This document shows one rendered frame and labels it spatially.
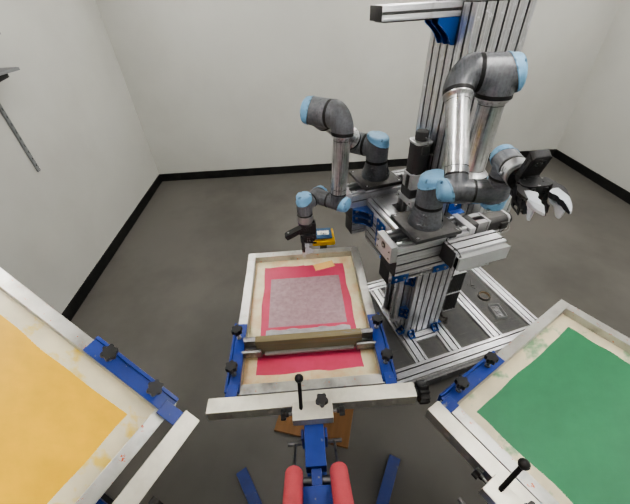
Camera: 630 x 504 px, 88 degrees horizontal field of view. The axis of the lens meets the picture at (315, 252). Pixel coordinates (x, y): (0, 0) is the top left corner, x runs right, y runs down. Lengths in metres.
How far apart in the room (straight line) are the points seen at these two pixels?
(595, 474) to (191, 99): 4.66
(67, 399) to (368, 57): 4.27
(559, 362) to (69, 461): 1.59
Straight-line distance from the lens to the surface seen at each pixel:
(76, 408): 1.17
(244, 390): 1.27
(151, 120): 4.98
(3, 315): 1.28
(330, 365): 1.32
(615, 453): 1.47
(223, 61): 4.56
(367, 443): 2.23
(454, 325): 2.53
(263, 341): 1.28
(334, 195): 1.53
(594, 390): 1.57
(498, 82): 1.30
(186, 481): 2.30
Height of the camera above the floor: 2.08
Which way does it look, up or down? 39 degrees down
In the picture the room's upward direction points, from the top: 3 degrees counter-clockwise
